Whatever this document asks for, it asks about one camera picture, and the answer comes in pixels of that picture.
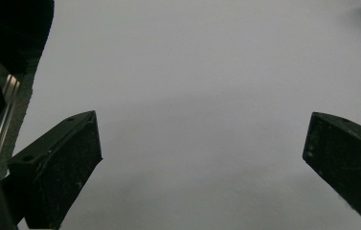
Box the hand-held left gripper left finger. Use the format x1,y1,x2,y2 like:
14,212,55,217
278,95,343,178
7,110,103,230

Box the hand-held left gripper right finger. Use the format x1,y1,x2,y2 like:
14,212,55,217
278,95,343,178
302,111,361,230

